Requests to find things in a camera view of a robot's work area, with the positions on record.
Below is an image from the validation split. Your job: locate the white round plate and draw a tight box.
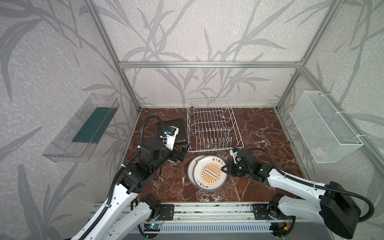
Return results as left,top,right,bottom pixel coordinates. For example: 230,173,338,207
187,155,206,189
191,155,228,192

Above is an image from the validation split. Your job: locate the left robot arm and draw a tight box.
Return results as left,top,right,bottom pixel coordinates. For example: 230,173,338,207
73,139,190,240

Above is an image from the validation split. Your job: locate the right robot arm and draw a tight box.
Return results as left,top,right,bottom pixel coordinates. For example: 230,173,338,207
221,148,361,239

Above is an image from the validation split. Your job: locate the green led circuit board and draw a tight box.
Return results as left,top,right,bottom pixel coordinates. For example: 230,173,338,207
143,223,163,233

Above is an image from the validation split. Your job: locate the green mat in bin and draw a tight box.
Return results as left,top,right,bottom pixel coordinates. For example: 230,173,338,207
72,107,118,144

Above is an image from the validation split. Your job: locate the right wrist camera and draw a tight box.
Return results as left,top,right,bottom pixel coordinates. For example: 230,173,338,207
230,148,242,164

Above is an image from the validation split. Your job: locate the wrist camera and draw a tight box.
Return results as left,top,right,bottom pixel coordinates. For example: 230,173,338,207
160,126,179,151
230,148,242,164

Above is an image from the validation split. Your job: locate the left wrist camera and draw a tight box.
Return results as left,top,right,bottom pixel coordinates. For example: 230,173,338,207
160,126,179,151

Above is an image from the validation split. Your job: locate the white wire dish rack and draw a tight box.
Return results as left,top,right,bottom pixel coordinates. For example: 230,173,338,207
186,97,244,153

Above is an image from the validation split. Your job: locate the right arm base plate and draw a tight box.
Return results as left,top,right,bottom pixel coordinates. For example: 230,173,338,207
251,203,296,222

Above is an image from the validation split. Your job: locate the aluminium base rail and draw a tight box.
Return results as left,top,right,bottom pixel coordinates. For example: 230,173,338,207
86,202,340,224

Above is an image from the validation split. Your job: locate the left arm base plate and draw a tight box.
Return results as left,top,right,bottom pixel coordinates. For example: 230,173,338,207
133,203,175,222

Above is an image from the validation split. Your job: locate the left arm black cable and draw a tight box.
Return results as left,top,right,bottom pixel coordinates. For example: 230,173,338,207
77,115,166,240

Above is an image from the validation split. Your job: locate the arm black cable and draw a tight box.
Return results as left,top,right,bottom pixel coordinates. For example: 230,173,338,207
77,115,166,240
245,147,376,238

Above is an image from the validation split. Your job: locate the white mesh wall basket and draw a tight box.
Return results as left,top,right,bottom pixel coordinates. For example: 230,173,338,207
290,91,364,164

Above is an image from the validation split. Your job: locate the clear plastic wall bin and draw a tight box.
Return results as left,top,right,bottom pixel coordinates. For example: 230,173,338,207
43,94,120,163

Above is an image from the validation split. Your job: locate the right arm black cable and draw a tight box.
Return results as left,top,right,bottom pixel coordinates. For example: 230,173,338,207
245,147,376,238

